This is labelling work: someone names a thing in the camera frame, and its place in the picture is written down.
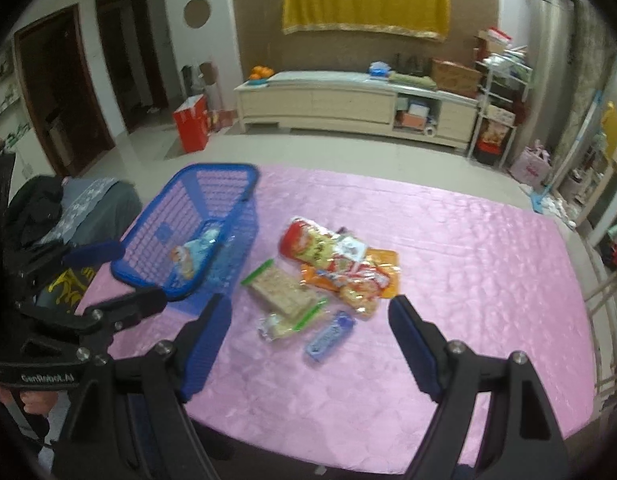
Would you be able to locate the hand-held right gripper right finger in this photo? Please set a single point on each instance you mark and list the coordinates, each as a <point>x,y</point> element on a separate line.
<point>413,345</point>

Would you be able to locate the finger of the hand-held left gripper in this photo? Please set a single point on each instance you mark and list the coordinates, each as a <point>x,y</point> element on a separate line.
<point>91,255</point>
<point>133,306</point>

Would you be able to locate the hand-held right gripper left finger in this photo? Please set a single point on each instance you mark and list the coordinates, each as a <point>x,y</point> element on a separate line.
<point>203,350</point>

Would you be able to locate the clear biscuit packet red print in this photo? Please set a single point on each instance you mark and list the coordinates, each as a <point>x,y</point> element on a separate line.
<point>358,295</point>

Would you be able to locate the clear white cracker packet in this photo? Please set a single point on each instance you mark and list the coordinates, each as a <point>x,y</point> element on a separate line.
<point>278,327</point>

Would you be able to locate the small blue snack packet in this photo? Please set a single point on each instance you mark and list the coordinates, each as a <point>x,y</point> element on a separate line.
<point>328,337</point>

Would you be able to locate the orange snack packet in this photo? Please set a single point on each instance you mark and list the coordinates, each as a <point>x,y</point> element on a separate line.
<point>383,260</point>

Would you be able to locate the brown cracker packet green ends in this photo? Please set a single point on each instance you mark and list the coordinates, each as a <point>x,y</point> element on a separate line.
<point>283,290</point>

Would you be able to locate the red yellow snack bag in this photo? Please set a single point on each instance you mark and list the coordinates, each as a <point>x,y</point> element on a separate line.
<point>303,242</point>

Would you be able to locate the blue plastic basket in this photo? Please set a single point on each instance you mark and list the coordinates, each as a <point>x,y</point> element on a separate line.
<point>216,166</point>

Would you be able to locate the person's left hand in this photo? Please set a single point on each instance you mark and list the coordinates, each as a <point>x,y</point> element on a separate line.
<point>36,402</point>

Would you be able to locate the black jacket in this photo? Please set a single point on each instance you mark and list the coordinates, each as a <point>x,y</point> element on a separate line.
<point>36,205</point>

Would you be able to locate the blue white snack packet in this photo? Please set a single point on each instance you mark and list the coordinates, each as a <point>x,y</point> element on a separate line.
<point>191,255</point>

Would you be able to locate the pink tablecloth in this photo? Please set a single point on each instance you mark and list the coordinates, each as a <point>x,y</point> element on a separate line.
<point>438,240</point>

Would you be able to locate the red paper bag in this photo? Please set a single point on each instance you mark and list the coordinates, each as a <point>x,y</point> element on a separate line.
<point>191,127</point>

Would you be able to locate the dark wooden doorway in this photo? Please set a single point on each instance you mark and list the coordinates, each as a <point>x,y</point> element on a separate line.
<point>131,60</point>
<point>58,90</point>

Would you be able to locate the pink bag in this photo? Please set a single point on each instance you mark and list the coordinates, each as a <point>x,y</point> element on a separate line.
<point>530,167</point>

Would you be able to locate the white paper roll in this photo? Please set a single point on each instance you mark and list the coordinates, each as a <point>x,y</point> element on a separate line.
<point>431,131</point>

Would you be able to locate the red printed box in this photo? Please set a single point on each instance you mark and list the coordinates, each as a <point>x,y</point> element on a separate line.
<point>493,137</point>

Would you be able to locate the orange box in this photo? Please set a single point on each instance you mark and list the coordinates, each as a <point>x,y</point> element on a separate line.
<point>413,120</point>

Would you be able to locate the pile of oranges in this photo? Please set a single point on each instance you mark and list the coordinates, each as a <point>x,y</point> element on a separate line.
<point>261,72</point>

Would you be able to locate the cream TV cabinet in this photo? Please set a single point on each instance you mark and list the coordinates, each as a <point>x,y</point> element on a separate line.
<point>328,105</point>

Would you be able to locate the green cushion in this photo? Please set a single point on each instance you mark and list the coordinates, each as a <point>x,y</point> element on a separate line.
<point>411,81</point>

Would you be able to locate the brown cardboard box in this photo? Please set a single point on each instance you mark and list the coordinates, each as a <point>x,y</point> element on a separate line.
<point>456,77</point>

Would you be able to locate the blue tissue pack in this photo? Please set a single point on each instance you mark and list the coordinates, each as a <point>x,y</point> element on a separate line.
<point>380,70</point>

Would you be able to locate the arched standing mirror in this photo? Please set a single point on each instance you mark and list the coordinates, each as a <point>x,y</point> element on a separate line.
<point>610,130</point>

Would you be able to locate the white metal rack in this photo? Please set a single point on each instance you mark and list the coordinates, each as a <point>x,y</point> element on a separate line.
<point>508,66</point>

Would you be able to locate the red white box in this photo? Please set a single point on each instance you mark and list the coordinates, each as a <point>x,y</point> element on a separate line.
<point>495,40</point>

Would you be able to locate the standing air conditioner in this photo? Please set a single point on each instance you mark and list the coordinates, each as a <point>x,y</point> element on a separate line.
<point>548,20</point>

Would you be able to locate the small round brown wall disc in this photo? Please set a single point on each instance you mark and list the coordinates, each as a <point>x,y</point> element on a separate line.
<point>207,72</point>

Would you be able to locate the large round brown wall disc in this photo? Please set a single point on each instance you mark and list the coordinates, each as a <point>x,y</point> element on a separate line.
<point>197,12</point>

